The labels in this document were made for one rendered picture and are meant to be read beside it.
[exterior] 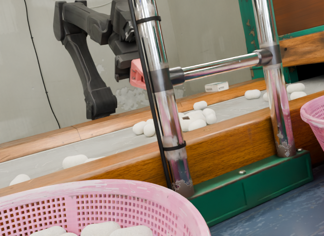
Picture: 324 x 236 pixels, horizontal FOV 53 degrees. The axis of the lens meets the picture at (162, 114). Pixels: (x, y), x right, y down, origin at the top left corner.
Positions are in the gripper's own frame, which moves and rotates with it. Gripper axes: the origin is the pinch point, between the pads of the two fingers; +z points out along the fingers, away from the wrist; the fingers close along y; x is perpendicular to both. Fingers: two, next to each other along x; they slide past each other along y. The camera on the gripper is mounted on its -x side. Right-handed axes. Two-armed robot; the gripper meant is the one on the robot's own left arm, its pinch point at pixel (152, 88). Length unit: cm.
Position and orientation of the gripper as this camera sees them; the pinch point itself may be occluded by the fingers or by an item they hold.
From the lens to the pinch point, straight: 68.9
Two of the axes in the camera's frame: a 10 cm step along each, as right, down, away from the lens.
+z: 4.5, 6.6, -6.1
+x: -1.1, 7.2, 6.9
